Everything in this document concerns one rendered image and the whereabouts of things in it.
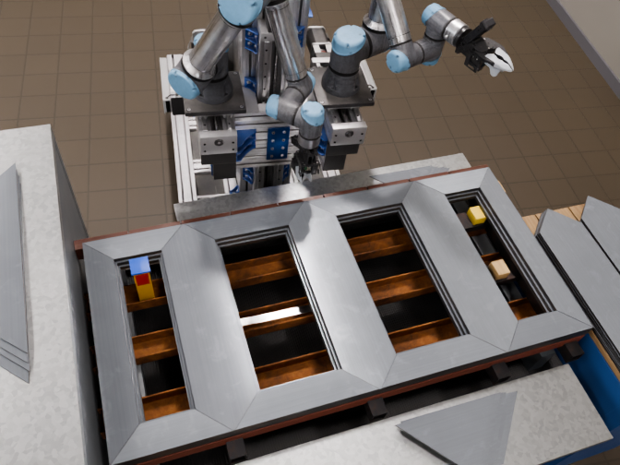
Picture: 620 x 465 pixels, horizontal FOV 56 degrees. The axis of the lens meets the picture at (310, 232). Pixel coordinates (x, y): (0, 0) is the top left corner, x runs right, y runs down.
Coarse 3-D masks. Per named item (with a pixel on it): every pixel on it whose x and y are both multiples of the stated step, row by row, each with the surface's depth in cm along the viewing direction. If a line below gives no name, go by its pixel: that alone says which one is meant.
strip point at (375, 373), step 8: (376, 360) 179; (384, 360) 179; (392, 360) 180; (344, 368) 176; (352, 368) 177; (360, 368) 177; (368, 368) 177; (376, 368) 177; (384, 368) 178; (360, 376) 175; (368, 376) 176; (376, 376) 176; (384, 376) 176; (376, 384) 174
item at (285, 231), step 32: (480, 192) 227; (128, 256) 192; (160, 256) 196; (512, 256) 213; (128, 320) 182; (320, 320) 187; (128, 352) 174; (512, 352) 188; (256, 384) 174; (288, 416) 167
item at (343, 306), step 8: (344, 296) 191; (352, 296) 192; (360, 296) 192; (368, 296) 192; (320, 304) 189; (328, 304) 189; (336, 304) 189; (344, 304) 190; (352, 304) 190; (360, 304) 190; (368, 304) 190; (328, 312) 187; (336, 312) 188; (344, 312) 188; (352, 312) 188; (360, 312) 188; (328, 320) 186
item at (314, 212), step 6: (300, 210) 211; (306, 210) 211; (312, 210) 211; (318, 210) 212; (324, 210) 212; (294, 216) 209; (300, 216) 209; (306, 216) 210; (312, 216) 210; (318, 216) 210; (324, 216) 210; (294, 222) 207
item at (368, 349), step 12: (372, 336) 184; (384, 336) 184; (336, 348) 180; (348, 348) 180; (360, 348) 181; (372, 348) 181; (384, 348) 182; (348, 360) 178; (360, 360) 179; (372, 360) 179
